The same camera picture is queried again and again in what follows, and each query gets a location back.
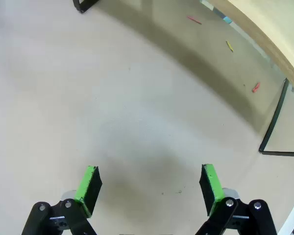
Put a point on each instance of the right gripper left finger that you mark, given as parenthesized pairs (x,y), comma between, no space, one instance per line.
(88,191)

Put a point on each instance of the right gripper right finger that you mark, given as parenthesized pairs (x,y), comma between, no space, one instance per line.
(212,188)

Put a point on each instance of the yellow-green paper scrap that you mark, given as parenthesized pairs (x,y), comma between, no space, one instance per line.
(229,45)

